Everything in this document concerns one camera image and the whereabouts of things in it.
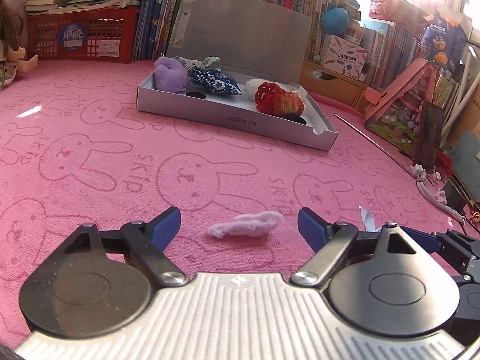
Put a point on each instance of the row of blue books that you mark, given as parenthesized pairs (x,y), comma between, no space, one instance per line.
(153,15)

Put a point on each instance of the white printed carton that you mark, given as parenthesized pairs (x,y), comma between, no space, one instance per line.
(345,56)

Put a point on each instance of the white paper scrap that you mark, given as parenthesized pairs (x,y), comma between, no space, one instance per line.
(366,217)

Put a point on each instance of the thin metal rod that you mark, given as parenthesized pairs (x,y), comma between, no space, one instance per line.
(375,143)

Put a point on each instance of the row of colourful books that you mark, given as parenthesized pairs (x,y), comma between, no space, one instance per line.
(318,0)

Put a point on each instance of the green checked cloth pouch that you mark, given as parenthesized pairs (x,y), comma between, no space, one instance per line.
(210,61)

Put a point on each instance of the red crochet pouch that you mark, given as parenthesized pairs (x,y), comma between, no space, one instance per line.
(277,99)

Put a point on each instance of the small red plastic basket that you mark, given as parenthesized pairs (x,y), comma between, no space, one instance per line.
(386,7)

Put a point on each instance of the blue round plush ball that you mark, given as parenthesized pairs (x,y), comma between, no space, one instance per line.
(335,20)

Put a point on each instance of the black round lid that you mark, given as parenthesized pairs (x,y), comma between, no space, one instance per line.
(195,95)
(298,120)

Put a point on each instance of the wooden drawer box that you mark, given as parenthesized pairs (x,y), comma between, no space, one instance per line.
(337,90)

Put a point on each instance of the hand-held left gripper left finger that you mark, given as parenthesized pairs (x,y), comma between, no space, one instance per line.
(167,225)

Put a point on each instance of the dark flat panel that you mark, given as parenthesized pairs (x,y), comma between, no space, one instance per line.
(429,135)

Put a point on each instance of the small red crochet item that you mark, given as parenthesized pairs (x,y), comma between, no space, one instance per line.
(445,162)

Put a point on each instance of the white fluffy plush toy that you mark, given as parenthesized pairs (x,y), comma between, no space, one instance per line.
(252,82)

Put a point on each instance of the purple fluffy pouch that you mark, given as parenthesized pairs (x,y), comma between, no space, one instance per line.
(170,75)

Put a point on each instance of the blue floral cloth pouch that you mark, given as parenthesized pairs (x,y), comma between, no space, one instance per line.
(217,80)

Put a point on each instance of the brown-haired doll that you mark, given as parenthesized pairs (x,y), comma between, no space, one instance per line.
(9,67)

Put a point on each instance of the pink rabbit-print mat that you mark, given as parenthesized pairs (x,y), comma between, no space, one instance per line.
(93,165)

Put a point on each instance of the large red plastic basket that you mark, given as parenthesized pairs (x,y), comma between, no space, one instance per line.
(105,30)

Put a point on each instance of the pink picture board stand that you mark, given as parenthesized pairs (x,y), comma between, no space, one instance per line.
(397,116)

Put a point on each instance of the silver cardboard box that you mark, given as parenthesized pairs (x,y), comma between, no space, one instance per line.
(243,26)

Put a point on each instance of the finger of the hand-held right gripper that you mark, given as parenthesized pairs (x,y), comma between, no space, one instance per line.
(423,240)

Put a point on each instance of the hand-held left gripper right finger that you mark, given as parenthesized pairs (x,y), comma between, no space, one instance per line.
(313,227)

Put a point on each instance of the white plastic pipe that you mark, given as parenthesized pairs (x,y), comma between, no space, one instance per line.
(463,82)

